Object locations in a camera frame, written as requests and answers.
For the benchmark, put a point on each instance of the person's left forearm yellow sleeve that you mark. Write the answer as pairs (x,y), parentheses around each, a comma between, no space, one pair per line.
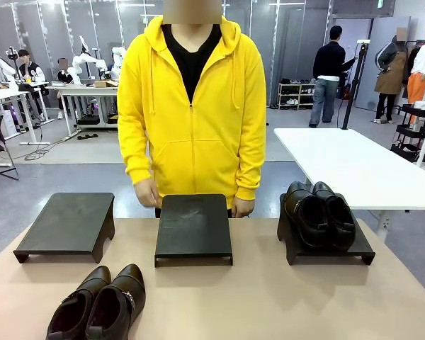
(249,170)

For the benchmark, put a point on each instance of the person in yellow hoodie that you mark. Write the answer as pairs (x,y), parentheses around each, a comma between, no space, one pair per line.
(198,134)

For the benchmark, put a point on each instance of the cardboard box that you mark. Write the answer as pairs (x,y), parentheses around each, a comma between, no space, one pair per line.
(105,84)

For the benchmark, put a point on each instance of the white desk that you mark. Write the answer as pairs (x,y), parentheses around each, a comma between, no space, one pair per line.
(88,90)
(7,95)

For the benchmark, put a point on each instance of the person in brown coat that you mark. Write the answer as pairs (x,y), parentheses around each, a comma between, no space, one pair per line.
(389,74)

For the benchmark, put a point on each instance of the black tripod pole white head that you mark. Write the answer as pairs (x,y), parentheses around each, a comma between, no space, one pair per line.
(354,85)

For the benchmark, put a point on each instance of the black shoe stand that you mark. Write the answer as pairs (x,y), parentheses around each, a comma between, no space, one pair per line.
(361,244)
(193,226)
(67,223)

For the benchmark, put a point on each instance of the person's left hand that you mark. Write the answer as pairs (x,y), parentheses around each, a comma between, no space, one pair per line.
(241,208)

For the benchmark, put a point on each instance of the low shoe rack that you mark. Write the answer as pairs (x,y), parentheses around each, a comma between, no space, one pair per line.
(294,95)

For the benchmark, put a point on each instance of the black floor power strip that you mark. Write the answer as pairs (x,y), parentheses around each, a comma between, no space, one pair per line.
(90,136)

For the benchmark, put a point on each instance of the large white table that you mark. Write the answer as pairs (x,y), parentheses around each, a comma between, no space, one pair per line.
(340,163)

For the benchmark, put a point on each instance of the person's right hand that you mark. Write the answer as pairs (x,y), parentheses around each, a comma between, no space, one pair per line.
(147,194)

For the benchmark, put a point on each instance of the seated person in varsity jacket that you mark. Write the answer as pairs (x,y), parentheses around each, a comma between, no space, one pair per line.
(32,71)

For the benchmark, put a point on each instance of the standing person in dark sweater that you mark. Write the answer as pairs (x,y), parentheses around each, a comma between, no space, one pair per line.
(327,71)

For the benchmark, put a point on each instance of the seated person in black top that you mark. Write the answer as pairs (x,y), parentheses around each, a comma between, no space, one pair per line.
(65,74)

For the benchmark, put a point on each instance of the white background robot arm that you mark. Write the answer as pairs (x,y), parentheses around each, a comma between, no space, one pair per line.
(117,60)
(0,71)
(86,60)

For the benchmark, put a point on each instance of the dark brown buckled ankle boot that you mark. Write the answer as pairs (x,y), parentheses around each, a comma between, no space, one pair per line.
(76,304)
(122,297)

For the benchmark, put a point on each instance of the black utility cart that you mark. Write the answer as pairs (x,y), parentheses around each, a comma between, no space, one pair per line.
(411,134)

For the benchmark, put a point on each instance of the person's right forearm yellow sleeve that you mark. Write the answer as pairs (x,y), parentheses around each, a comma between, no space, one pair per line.
(137,159)

